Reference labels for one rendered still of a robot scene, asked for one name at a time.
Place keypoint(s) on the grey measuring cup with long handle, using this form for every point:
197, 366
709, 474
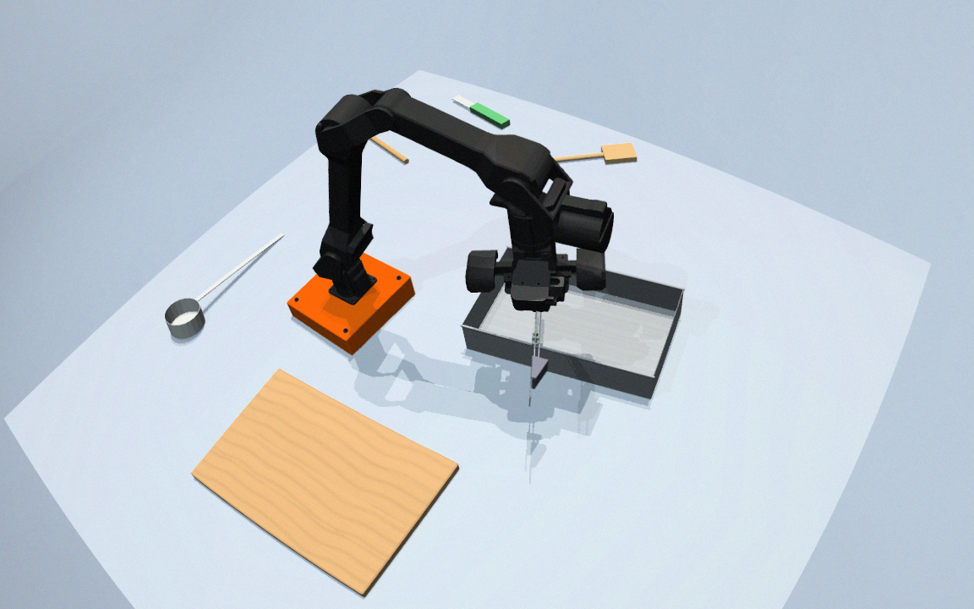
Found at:
185, 318

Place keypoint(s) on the grey rectangular roasting tin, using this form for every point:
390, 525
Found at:
617, 338

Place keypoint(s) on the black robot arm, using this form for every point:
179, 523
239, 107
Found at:
516, 169

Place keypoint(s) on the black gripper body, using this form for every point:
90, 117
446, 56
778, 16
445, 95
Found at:
482, 266

